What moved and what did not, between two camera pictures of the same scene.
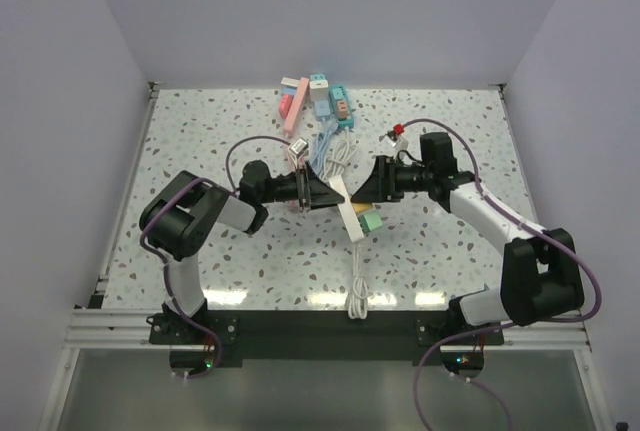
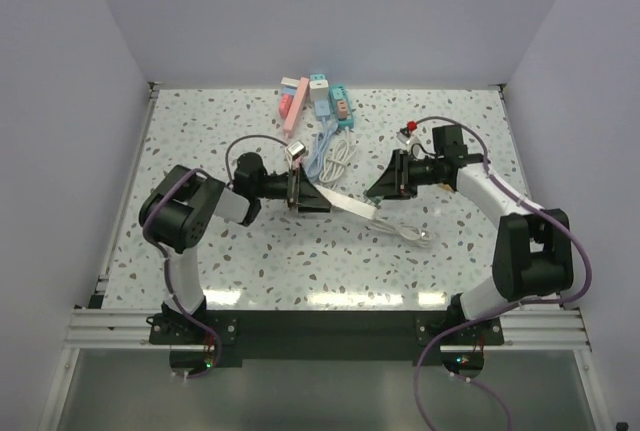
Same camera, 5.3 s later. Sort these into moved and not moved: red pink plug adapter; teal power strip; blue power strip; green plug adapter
Moved: green plug adapter
Not moved: teal power strip; blue power strip; red pink plug adapter
